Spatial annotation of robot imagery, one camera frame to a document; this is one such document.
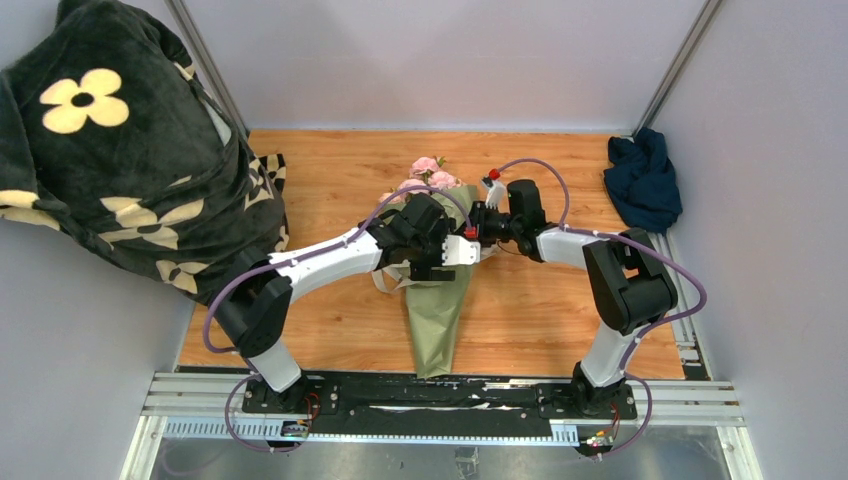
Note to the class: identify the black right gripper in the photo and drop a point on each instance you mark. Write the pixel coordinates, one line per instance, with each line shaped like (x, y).
(482, 219)

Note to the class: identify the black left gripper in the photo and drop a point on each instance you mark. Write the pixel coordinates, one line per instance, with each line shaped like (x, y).
(442, 229)

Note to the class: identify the green and peach wrapping paper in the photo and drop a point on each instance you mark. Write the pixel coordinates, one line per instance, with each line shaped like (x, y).
(433, 308)

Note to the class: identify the pink fake flower bunch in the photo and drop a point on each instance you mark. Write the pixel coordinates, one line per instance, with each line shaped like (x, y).
(428, 171)

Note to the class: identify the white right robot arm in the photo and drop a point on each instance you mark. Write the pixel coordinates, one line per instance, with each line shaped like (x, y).
(631, 287)

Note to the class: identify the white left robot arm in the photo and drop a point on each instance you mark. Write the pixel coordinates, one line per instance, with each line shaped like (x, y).
(253, 306)

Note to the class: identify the navy blue cloth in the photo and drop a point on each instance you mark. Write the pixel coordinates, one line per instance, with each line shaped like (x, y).
(641, 182)

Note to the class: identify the dark floral fleece blanket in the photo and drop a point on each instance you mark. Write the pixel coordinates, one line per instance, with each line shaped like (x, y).
(109, 137)

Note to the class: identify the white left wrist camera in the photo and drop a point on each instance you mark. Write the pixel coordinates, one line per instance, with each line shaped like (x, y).
(457, 250)

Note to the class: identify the black and aluminium base rail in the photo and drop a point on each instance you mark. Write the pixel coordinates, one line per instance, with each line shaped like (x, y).
(466, 411)

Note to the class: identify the right aluminium frame post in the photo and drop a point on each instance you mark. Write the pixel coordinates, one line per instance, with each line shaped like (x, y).
(698, 29)

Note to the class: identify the aluminium frame post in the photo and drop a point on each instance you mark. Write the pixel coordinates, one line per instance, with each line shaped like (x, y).
(698, 29)
(194, 39)

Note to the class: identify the left aluminium frame post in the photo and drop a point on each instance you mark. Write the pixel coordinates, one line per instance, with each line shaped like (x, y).
(194, 39)

